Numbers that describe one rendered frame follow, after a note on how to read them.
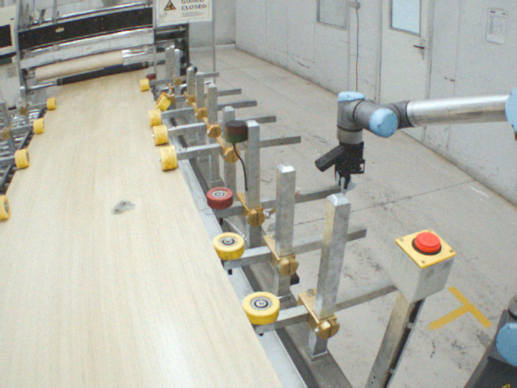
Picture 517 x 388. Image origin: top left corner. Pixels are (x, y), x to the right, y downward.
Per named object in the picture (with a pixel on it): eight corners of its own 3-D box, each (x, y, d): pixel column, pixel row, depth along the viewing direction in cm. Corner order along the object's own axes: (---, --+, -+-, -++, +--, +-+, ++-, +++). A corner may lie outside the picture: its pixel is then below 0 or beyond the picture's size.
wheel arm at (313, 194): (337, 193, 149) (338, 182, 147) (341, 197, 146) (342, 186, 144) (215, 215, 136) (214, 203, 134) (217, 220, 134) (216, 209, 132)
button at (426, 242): (428, 238, 55) (430, 228, 54) (443, 252, 52) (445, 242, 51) (408, 245, 54) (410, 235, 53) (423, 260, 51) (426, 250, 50)
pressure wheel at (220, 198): (230, 215, 141) (228, 184, 136) (237, 228, 134) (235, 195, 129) (206, 219, 139) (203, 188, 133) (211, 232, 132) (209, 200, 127)
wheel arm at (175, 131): (273, 120, 184) (273, 112, 182) (276, 122, 181) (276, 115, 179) (158, 135, 170) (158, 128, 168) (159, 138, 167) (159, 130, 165)
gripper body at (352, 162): (364, 175, 142) (367, 143, 136) (343, 178, 140) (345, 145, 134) (353, 166, 149) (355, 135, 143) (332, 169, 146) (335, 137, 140)
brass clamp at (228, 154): (231, 147, 159) (231, 135, 157) (241, 162, 148) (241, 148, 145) (215, 149, 157) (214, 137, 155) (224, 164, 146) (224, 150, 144)
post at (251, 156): (256, 256, 144) (255, 118, 121) (260, 262, 142) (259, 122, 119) (246, 258, 143) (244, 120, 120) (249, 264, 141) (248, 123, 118)
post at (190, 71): (195, 151, 228) (192, 66, 205) (197, 153, 225) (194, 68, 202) (189, 152, 227) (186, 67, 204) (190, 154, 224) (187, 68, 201)
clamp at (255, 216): (251, 204, 143) (251, 190, 141) (265, 225, 132) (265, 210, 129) (235, 206, 141) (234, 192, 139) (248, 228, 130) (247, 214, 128)
